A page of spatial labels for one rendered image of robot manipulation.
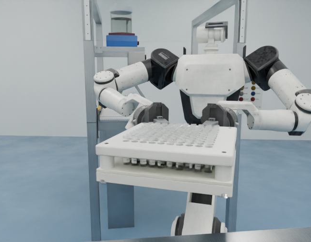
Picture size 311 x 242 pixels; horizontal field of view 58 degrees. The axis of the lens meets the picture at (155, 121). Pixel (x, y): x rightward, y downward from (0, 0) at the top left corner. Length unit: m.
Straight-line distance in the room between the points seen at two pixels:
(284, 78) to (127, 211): 1.55
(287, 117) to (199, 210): 0.45
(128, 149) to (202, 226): 0.63
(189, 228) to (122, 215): 1.23
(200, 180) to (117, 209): 1.77
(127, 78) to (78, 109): 4.22
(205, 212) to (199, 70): 0.53
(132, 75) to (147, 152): 0.71
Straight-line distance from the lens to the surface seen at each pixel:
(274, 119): 0.95
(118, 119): 1.88
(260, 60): 1.16
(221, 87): 1.11
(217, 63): 1.11
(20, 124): 5.86
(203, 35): 1.18
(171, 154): 0.47
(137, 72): 1.17
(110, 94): 1.03
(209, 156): 0.46
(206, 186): 0.48
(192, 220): 1.08
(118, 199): 2.19
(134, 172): 0.51
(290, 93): 1.07
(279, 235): 0.65
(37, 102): 5.63
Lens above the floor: 1.16
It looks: 10 degrees down
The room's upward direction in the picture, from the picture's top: straight up
